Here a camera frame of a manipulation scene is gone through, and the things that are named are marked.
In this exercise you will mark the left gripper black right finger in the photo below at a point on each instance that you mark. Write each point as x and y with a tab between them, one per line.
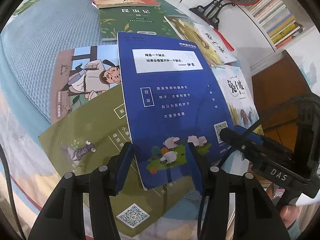
256	217

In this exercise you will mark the person's right hand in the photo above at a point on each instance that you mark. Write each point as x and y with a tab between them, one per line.
288	213

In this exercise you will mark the cartoon scholar picture book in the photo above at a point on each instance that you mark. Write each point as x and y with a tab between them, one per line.
80	75

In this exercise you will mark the dark green insect book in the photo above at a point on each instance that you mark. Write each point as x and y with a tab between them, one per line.
142	20

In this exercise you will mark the blue textured desk mat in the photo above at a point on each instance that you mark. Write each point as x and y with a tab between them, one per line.
29	46

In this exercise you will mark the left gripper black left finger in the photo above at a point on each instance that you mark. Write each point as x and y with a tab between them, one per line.
62	216

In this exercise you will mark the row of shelved books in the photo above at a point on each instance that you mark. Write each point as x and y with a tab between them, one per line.
277	20

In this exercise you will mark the blue sheep book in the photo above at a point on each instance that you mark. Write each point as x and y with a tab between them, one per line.
171	99

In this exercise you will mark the white rabbit slope book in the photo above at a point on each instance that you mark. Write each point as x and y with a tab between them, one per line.
237	95

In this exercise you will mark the yellow animal picture book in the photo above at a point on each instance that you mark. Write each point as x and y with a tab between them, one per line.
211	46

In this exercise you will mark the black fan stand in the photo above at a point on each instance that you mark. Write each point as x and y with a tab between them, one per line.
210	12

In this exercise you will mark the olive green cricket book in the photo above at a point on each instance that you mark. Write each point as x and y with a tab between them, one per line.
88	137

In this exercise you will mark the brown wooden chair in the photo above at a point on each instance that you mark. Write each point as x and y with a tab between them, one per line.
274	85

